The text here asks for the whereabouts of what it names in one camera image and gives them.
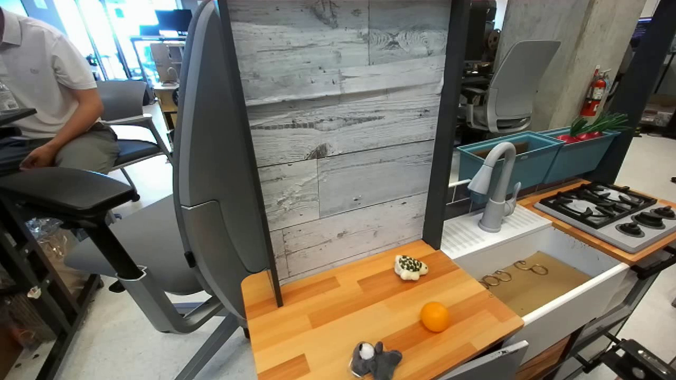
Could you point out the toy kitchen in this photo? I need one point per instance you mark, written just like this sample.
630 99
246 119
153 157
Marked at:
369 132

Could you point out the plush turtle toy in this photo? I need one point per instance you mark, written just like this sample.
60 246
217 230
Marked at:
409 267

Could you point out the grey toy tap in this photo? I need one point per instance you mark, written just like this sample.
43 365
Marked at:
496 208

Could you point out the grey plush toy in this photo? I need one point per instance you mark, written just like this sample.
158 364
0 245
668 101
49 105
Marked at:
377 361

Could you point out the grey toy kitchen door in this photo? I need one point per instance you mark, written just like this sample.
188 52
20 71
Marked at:
491 364

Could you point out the toy red radishes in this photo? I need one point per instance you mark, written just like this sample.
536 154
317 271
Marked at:
570 139

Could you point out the white toy sink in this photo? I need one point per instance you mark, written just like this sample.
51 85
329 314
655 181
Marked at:
560 316

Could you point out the toy stove burner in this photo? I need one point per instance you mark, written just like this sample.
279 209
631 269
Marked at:
597 203

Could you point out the toy green onion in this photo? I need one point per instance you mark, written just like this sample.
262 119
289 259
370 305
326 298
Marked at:
602 124

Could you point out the grey office chair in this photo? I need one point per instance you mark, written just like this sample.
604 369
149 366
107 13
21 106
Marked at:
127 105
211 158
520 84

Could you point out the orange fruit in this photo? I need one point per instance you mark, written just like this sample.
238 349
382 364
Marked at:
435 316

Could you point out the teal plastic bin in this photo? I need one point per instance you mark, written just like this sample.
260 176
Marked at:
533 163
581 155

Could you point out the monitor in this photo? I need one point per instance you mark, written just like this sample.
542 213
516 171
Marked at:
173 20

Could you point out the red fire extinguisher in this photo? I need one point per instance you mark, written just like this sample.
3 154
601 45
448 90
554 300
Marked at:
594 97

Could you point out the black stove knob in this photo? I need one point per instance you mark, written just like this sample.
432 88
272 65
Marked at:
665 212
648 219
630 229

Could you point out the person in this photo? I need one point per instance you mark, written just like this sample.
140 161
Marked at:
47 79

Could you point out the black shelf rack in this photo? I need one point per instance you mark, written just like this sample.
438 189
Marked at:
31 295

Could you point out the camera on mount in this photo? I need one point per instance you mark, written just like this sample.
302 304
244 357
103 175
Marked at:
639 361

